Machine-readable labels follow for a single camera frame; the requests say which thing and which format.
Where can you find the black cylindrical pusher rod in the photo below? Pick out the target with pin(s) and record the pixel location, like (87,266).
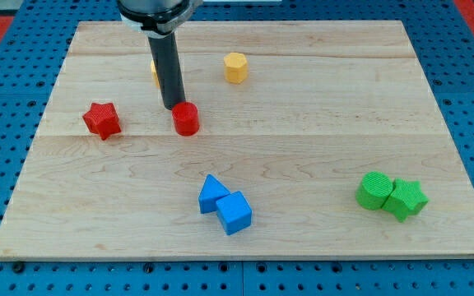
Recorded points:
(166,59)

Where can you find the red cylinder block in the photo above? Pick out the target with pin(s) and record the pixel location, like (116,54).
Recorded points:
(185,118)

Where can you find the yellow block behind rod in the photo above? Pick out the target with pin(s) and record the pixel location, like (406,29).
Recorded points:
(155,74)

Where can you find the yellow hexagon block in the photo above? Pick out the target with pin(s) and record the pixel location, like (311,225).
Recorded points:
(235,67)

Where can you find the red star block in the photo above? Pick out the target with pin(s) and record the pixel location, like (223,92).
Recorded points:
(102,119)

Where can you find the blue triangle block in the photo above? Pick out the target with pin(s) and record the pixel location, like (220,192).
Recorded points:
(212,191)

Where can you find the wooden board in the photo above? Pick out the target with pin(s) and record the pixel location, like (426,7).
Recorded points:
(324,103)

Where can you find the blue cube block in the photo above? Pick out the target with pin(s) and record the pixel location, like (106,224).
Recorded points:
(234,212)

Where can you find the green cylinder block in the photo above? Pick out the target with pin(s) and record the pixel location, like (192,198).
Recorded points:
(373,191)

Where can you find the green star block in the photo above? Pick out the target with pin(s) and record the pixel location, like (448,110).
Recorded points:
(406,199)

